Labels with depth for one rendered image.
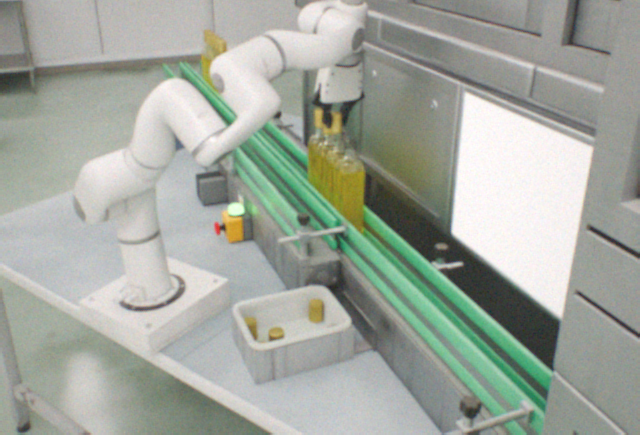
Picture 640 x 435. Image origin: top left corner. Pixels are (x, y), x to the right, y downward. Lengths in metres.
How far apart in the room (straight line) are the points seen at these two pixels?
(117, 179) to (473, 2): 0.77
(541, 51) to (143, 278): 0.95
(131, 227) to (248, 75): 0.47
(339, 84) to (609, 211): 1.00
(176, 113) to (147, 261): 0.42
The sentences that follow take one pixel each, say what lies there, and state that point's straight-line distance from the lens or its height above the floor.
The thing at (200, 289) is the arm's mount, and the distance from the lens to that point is 1.58.
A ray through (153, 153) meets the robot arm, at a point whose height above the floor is 1.22.
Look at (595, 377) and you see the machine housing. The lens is 0.64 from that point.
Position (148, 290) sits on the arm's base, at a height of 0.84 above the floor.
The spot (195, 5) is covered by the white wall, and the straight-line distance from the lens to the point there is 7.44.
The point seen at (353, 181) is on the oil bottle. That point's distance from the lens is 1.55.
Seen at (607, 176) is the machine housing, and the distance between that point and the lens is 0.57.
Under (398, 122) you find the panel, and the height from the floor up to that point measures 1.16.
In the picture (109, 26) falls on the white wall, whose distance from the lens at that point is 7.33.
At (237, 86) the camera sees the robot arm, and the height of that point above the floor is 1.35.
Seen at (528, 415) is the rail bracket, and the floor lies 0.96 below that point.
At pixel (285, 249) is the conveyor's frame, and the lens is 1.62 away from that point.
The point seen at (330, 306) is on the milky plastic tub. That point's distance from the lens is 1.48.
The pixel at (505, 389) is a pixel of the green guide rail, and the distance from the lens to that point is 1.11.
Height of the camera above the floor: 1.65
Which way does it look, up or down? 24 degrees down
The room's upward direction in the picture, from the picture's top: straight up
